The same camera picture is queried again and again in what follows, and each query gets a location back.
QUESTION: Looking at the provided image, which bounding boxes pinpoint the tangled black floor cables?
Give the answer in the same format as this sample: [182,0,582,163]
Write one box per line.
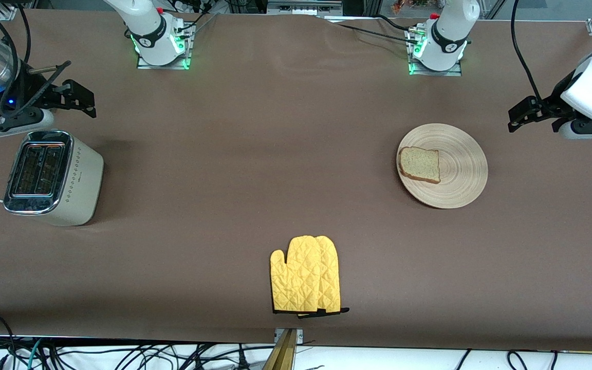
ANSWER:
[39,342,276,370]

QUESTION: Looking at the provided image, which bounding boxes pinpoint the cream two-slot toaster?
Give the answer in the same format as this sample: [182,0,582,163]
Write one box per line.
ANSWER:
[3,130,105,227]

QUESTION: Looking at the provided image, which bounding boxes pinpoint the aluminium frame profile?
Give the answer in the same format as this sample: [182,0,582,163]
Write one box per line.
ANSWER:
[267,0,343,16]

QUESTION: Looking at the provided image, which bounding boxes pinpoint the teal floor cable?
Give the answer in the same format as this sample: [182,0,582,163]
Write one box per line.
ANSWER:
[26,338,44,370]

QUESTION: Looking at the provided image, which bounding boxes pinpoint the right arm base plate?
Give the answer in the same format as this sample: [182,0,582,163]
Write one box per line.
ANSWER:
[137,23,193,70]

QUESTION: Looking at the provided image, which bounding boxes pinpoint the brass coloured bar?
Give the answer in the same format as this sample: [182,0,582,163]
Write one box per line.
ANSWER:
[263,329,298,370]

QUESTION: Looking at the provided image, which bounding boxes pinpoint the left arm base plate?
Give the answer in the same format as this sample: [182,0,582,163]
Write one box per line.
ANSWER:
[408,28,463,77]

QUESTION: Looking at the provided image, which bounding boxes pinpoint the round wooden plate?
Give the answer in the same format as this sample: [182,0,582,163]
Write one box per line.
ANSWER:
[396,123,489,210]

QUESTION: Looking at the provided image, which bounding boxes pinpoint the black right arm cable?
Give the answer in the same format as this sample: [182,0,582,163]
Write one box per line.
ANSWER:
[0,0,32,120]

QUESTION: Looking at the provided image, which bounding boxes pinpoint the slice of bread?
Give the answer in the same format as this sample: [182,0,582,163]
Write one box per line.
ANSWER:
[398,146,441,184]

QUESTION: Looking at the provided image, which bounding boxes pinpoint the black cable on table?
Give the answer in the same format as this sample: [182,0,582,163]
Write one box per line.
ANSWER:
[327,21,417,45]

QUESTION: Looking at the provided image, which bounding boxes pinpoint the small metal table bracket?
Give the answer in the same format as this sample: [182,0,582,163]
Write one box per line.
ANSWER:
[274,328,304,344]

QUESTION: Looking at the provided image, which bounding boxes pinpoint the yellow quilted oven mitt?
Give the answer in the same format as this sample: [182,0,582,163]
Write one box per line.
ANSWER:
[270,236,323,313]
[299,235,350,319]

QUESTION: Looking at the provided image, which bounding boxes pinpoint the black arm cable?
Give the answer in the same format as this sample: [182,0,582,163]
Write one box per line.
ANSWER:
[0,0,32,120]
[510,0,546,103]

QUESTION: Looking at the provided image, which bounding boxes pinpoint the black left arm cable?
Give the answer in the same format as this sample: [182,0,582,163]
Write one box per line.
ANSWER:
[510,0,546,103]

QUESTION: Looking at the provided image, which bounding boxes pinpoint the orange background object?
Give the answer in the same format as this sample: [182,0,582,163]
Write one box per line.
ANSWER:
[391,0,433,15]

